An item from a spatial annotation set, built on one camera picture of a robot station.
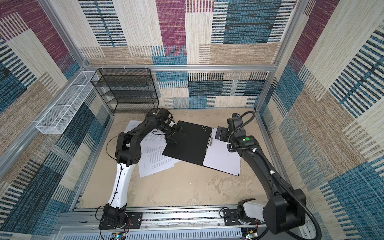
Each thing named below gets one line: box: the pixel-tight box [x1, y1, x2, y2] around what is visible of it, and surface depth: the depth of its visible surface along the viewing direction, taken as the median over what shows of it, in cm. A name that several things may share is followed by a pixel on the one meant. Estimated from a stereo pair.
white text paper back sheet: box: [124, 120, 143, 133], surface depth 117 cm
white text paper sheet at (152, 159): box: [138, 129, 181, 178], surface depth 96 cm
